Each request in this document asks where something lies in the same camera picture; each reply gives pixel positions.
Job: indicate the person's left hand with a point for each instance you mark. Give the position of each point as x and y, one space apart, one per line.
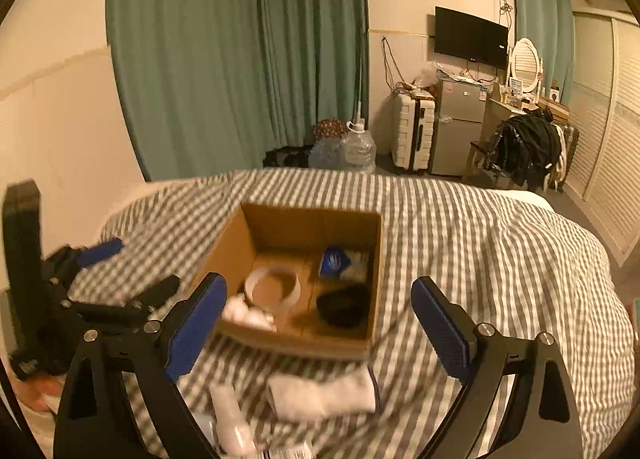
37 391

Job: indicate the white oval mirror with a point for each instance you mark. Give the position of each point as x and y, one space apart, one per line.
527 61

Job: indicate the white tape roll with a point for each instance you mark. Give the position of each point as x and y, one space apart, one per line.
248 286

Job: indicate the blue packet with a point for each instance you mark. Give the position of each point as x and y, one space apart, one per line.
334 261

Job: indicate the large clear water jug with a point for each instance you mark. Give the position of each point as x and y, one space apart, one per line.
360 149
327 154

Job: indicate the white dressing table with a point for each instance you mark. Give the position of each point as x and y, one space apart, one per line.
505 106

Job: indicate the crumpled white cloth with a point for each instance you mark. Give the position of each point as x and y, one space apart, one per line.
245 316

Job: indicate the wooden chair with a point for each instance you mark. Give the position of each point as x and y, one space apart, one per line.
477 159

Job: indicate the white plastic bottle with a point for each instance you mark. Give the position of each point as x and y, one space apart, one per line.
230 419

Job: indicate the white plastic pouch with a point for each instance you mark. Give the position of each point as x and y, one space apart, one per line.
360 264

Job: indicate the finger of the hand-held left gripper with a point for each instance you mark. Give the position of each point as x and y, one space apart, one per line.
102 250
155 291

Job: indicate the white folded cloth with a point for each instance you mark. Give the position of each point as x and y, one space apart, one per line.
320 391

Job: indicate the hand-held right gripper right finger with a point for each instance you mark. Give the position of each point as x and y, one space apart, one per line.
444 334

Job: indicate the brown patterned bag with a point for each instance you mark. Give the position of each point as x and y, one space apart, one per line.
330 129

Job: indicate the dark cloth on floor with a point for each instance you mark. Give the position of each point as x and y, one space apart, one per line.
287 156

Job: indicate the white louvered wardrobe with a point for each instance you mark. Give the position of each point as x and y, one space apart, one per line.
610 129

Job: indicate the wide green curtain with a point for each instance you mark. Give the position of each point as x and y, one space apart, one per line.
200 64

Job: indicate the narrow green curtain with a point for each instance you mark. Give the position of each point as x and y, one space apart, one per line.
537 14

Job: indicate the black round cloth item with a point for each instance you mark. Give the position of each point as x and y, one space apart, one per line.
345 309

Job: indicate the clear plastic bag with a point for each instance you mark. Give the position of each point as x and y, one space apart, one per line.
427 75

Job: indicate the black wall television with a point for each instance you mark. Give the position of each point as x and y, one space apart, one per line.
470 36

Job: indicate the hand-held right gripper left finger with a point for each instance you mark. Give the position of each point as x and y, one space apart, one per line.
196 324

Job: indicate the white pole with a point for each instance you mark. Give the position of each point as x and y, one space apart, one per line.
359 94

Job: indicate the white suitcase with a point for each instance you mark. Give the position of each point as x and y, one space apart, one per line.
407 131

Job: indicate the silver mini fridge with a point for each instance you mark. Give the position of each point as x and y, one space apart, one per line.
457 129

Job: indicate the cardboard box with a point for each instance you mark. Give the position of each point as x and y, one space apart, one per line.
300 224

